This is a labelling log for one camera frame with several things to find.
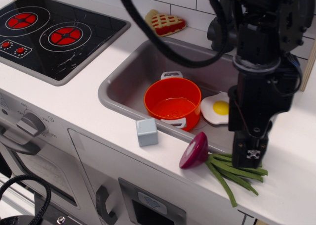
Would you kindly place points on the toy oven door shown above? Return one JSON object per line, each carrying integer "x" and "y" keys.
{"x": 60, "y": 170}

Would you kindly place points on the wooden side panel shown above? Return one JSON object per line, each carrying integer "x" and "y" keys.
{"x": 309, "y": 67}

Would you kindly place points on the black toy faucet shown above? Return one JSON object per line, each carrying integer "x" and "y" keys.
{"x": 214, "y": 32}

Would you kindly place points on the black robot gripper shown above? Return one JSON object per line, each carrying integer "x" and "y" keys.
{"x": 253, "y": 102}

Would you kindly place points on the light blue wooden cube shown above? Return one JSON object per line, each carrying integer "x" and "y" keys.
{"x": 147, "y": 132}

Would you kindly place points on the toy fried egg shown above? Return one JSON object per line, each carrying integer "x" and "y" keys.
{"x": 215, "y": 108}

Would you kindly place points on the black toy stove top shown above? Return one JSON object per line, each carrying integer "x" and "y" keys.
{"x": 53, "y": 41}

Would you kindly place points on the orange toy pot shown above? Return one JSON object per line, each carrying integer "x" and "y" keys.
{"x": 174, "y": 100}

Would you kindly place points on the grey oven door handle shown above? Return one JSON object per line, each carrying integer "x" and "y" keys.
{"x": 17, "y": 143}

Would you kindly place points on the grey oven knob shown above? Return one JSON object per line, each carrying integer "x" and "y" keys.
{"x": 31, "y": 124}

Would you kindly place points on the toy pie slice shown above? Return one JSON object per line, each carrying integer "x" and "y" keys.
{"x": 164, "y": 24}

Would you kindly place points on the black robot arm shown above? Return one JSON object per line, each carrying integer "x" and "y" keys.
{"x": 268, "y": 73}

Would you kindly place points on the purple toy beet green leaves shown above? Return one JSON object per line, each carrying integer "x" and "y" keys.
{"x": 221, "y": 165}

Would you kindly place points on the dark grey cabinet handle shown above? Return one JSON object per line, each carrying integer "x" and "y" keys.
{"x": 101, "y": 197}

